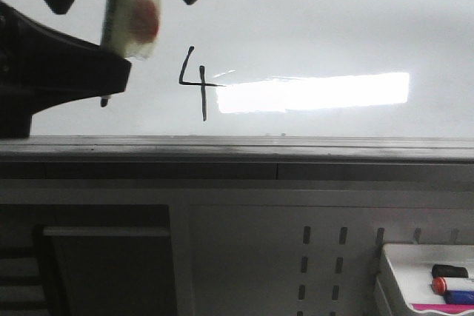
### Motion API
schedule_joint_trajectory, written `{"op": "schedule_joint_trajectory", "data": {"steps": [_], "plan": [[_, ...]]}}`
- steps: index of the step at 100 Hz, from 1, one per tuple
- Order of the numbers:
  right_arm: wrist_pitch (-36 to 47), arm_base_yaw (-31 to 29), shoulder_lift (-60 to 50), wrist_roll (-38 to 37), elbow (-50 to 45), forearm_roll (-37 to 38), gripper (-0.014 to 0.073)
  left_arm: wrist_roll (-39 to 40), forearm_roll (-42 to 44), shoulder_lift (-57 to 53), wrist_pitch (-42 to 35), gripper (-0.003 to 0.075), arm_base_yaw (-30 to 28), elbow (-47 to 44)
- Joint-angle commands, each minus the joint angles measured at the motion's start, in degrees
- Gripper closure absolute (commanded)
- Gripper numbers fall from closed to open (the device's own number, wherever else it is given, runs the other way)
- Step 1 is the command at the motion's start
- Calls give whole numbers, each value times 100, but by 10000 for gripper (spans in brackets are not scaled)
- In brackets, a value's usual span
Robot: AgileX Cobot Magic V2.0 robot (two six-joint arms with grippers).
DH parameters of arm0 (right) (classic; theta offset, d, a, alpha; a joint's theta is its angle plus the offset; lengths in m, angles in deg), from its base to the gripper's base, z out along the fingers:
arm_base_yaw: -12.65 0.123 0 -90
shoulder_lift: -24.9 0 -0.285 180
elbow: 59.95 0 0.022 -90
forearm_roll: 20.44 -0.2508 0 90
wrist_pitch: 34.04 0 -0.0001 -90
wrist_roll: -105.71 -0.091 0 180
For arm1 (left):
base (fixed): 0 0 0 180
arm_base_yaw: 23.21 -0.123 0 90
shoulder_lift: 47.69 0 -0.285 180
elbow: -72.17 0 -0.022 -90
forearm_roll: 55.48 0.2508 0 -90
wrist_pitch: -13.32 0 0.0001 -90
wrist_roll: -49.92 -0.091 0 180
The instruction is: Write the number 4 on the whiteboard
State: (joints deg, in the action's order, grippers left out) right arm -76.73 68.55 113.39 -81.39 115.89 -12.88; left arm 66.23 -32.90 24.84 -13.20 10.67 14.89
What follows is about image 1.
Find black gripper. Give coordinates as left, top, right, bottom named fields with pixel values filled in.
left=1, top=0, right=131, bottom=138

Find white black whiteboard marker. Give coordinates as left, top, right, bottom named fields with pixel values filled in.
left=99, top=0, right=163, bottom=108

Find white whiteboard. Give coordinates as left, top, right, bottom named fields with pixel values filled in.
left=1, top=0, right=473, bottom=161

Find white pegboard panel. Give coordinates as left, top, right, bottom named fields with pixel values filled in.
left=170, top=189, right=473, bottom=315

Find white plastic tray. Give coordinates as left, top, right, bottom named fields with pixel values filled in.
left=374, top=243, right=473, bottom=315

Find red capped marker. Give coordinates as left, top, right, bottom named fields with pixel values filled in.
left=431, top=277, right=474, bottom=295

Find blue marker in tray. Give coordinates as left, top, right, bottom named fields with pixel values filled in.
left=444, top=290, right=474, bottom=305

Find pink white eraser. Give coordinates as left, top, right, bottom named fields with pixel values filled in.
left=411, top=303, right=473, bottom=315

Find dark cabinet frame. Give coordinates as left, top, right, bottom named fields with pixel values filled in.
left=1, top=205, right=177, bottom=315

